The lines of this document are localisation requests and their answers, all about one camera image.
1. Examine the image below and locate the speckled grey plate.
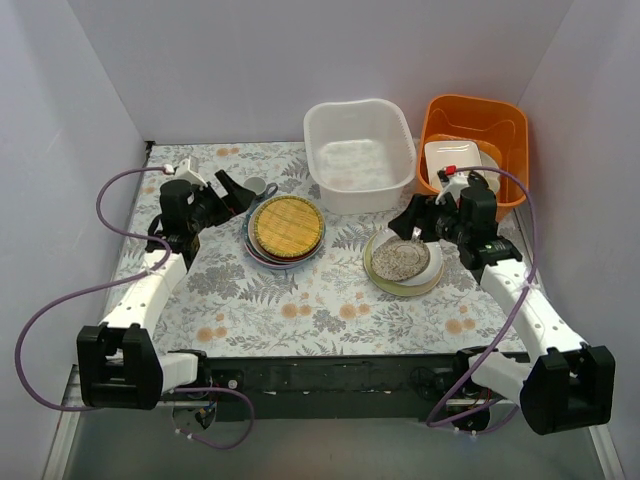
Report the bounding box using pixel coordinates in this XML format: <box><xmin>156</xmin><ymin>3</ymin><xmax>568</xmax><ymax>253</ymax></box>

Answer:
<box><xmin>371</xmin><ymin>238</ymin><xmax>431</xmax><ymax>282</ymax></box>

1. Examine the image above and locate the pale green plate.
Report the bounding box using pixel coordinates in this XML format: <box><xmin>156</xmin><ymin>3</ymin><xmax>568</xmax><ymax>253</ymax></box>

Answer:
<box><xmin>363</xmin><ymin>230</ymin><xmax>444</xmax><ymax>297</ymax></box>

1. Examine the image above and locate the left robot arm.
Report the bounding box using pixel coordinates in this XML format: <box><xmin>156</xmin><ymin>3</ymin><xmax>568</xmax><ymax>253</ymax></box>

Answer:
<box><xmin>76</xmin><ymin>168</ymin><xmax>255</xmax><ymax>410</ymax></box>

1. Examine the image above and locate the aluminium rail frame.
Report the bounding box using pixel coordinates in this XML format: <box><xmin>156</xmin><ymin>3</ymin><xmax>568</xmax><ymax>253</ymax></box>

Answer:
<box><xmin>42</xmin><ymin>364</ymin><xmax>626</xmax><ymax>480</ymax></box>

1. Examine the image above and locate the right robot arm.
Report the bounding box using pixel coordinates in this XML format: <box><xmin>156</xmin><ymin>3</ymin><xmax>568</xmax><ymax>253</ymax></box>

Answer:
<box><xmin>388</xmin><ymin>166</ymin><xmax>616</xmax><ymax>435</ymax></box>

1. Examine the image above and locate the white square dish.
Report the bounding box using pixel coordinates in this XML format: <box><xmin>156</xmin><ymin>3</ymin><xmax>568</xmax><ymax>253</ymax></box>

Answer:
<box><xmin>423</xmin><ymin>140</ymin><xmax>481</xmax><ymax>192</ymax></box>

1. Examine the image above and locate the red-brown plate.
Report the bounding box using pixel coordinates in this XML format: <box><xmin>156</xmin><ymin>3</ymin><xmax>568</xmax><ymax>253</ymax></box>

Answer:
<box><xmin>248</xmin><ymin>237</ymin><xmax>323</xmax><ymax>264</ymax></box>

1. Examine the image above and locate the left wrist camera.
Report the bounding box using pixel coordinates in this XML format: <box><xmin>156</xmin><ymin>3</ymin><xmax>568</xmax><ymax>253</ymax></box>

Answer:
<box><xmin>174</xmin><ymin>156</ymin><xmax>207</xmax><ymax>188</ymax></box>

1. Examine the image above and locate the white round dish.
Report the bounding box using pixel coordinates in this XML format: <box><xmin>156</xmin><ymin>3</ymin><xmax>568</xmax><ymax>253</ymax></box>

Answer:
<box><xmin>479</xmin><ymin>150</ymin><xmax>500</xmax><ymax>195</ymax></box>

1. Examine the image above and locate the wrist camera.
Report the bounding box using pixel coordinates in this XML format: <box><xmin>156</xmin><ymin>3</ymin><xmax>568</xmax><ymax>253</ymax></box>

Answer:
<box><xmin>435</xmin><ymin>165</ymin><xmax>470</xmax><ymax>205</ymax></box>
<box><xmin>174</xmin><ymin>156</ymin><xmax>207</xmax><ymax>188</ymax></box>

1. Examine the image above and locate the white plastic bin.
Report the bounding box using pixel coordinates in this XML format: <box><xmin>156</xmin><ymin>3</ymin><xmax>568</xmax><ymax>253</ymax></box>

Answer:
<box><xmin>303</xmin><ymin>98</ymin><xmax>417</xmax><ymax>215</ymax></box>

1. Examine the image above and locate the orange plastic bin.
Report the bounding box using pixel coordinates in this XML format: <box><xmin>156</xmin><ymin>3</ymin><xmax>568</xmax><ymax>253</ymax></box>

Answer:
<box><xmin>416</xmin><ymin>94</ymin><xmax>529</xmax><ymax>194</ymax></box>

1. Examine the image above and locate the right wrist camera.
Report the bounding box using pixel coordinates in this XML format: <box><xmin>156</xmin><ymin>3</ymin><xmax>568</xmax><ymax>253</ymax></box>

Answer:
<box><xmin>435</xmin><ymin>165</ymin><xmax>470</xmax><ymax>205</ymax></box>

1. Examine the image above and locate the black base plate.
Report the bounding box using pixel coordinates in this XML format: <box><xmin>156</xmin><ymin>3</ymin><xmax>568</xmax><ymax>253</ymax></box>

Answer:
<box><xmin>159</xmin><ymin>352</ymin><xmax>531</xmax><ymax>424</ymax></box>

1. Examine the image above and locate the teal embossed plate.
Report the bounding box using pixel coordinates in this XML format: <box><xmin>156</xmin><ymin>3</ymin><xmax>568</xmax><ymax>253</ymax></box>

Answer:
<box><xmin>241</xmin><ymin>200</ymin><xmax>260</xmax><ymax>240</ymax></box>

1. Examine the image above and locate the bamboo pattern plate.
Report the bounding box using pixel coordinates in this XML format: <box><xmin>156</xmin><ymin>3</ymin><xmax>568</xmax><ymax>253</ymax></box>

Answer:
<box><xmin>250</xmin><ymin>195</ymin><xmax>325</xmax><ymax>260</ymax></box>

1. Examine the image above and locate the grey-blue mug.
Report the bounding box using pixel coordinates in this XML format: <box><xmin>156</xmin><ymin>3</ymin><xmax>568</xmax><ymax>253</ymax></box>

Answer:
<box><xmin>243</xmin><ymin>177</ymin><xmax>278</xmax><ymax>201</ymax></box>

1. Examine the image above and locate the lavender blue plate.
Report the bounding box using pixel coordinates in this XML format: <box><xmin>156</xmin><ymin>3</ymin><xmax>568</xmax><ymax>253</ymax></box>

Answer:
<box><xmin>244</xmin><ymin>240</ymin><xmax>312</xmax><ymax>270</ymax></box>

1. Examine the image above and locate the cream and blue plate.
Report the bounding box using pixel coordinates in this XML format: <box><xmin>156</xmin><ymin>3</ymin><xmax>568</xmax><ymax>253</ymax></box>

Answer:
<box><xmin>242</xmin><ymin>208</ymin><xmax>326</xmax><ymax>270</ymax></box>

